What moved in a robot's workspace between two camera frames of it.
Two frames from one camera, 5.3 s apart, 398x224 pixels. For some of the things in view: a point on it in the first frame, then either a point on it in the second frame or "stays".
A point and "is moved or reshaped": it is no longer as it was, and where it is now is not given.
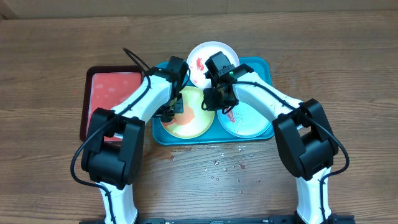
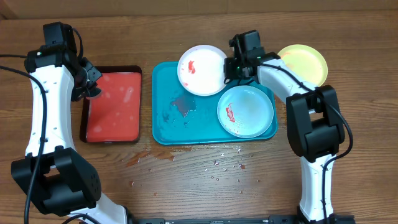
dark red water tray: [103, 86] stays
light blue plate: [244, 121] stays
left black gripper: [178, 108] → [96, 75]
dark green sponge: [167, 118] → [94, 92]
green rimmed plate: [194, 121] → [306, 62]
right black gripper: [214, 106] → [232, 78]
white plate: [196, 63] is moved or reshaped
